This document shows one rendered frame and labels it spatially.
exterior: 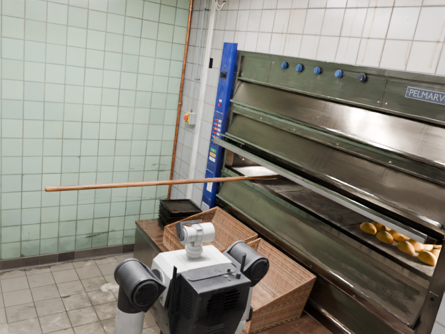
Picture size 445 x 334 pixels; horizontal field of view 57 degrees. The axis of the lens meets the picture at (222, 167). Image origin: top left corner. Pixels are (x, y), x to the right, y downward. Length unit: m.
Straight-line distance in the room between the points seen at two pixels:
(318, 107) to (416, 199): 0.81
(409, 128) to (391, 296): 0.85
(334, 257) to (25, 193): 2.56
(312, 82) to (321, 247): 1.01
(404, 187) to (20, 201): 2.97
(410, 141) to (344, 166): 0.43
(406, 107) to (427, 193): 0.43
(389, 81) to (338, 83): 0.34
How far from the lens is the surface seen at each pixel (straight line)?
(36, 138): 3.69
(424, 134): 2.14
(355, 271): 2.43
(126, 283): 1.31
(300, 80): 2.70
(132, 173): 3.99
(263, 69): 3.00
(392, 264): 2.28
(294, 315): 2.65
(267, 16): 3.03
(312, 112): 2.57
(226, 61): 3.31
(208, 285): 1.30
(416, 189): 2.16
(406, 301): 2.29
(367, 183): 2.29
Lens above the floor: 2.04
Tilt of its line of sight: 15 degrees down
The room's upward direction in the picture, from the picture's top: 9 degrees clockwise
